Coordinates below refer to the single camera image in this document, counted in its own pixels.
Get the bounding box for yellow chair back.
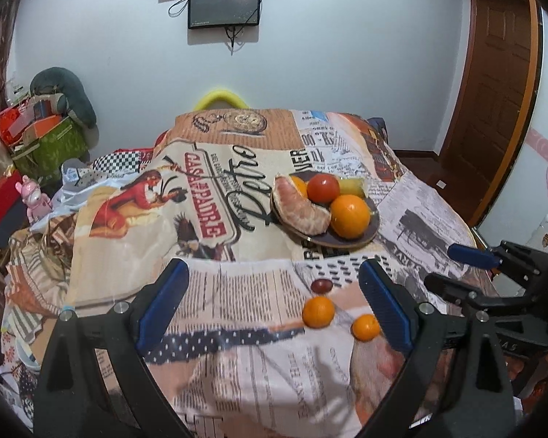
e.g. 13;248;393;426
193;90;248;111

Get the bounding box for pink toy rabbit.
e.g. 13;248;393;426
15;176;53;224

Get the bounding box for dark purple plate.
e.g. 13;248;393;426
270;171;381;249

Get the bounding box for orange cardboard box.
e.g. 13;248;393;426
20;114;65;141

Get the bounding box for peeled citrus segment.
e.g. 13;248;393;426
271;174;332;237

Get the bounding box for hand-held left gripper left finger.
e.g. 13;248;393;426
34;258;197;438

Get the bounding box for yellow banana piece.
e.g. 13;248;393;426
338;177;366;197

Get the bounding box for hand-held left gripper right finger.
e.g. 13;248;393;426
356;258;517;438

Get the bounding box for small black wall monitor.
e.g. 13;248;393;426
188;0;262;29

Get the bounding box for patterned bedsheet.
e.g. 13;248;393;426
0;178;119;402

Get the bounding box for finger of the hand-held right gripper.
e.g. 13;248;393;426
424;273;526;322
448;241;546;284

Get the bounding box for small tangerine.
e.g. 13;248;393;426
351;314;381;342
302;296;336;329

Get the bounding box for brown wooden door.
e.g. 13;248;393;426
441;0;544;225

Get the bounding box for large red box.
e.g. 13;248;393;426
0;171;29;238

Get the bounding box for striped brown curtain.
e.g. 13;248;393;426
0;0;42;119

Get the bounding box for red tomato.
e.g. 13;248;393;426
307;173;341;203

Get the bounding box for red gift boxes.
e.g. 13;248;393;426
0;100;34;147

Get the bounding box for printed blanket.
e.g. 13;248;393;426
66;108;498;438

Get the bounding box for black white checkered cloth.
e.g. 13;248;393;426
89;148;157;177

